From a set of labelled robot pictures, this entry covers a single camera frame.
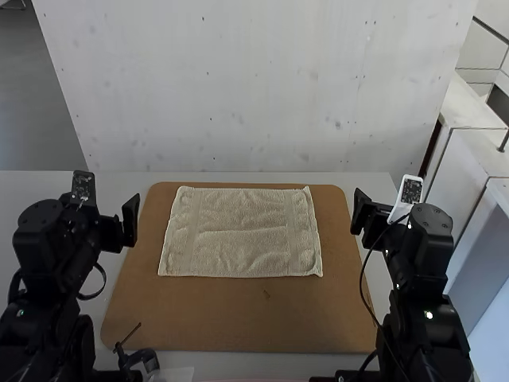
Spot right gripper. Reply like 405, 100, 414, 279
350, 187, 400, 251

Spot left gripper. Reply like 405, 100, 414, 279
96, 193, 142, 255

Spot pale towel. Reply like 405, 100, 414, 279
157, 184, 324, 279

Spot black clamp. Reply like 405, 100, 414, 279
309, 349, 381, 382
113, 322, 161, 382

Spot cork mat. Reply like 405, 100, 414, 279
100, 181, 379, 355

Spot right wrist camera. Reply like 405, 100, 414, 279
387, 173, 425, 224

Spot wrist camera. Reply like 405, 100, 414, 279
387, 173, 425, 224
70, 170, 97, 212

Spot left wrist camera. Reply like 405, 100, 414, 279
70, 170, 97, 212

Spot black cable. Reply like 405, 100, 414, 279
76, 261, 108, 302
359, 212, 411, 333

